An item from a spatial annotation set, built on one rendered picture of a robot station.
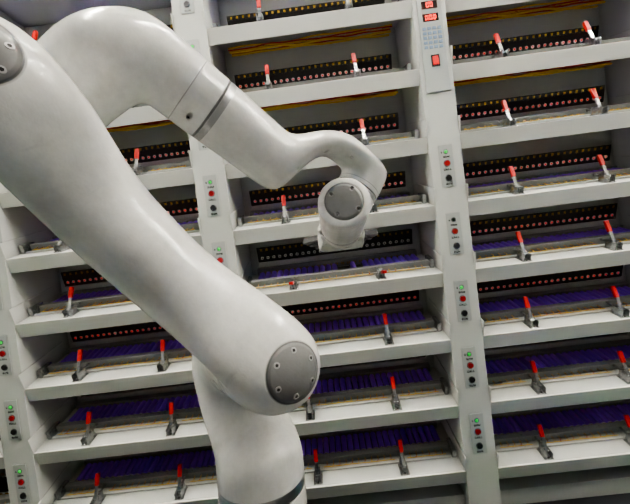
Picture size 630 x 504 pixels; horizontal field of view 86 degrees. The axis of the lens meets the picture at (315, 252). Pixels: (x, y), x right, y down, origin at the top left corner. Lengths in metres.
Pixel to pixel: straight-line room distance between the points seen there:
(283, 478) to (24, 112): 0.46
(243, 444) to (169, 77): 0.46
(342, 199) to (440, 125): 0.64
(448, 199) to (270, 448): 0.82
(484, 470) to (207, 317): 1.06
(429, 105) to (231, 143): 0.76
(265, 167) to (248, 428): 0.36
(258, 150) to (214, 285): 0.19
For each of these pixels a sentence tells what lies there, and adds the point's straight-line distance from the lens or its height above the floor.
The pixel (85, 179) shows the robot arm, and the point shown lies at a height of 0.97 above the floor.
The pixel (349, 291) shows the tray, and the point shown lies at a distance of 1.02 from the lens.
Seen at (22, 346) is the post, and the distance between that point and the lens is 1.41.
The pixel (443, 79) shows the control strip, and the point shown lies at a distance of 1.16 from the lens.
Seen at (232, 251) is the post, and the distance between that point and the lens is 1.03.
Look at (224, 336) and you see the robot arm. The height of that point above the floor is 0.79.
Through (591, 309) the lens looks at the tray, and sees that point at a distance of 1.36.
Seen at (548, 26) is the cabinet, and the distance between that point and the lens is 1.62.
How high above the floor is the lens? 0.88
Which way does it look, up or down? 1 degrees down
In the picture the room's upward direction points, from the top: 7 degrees counter-clockwise
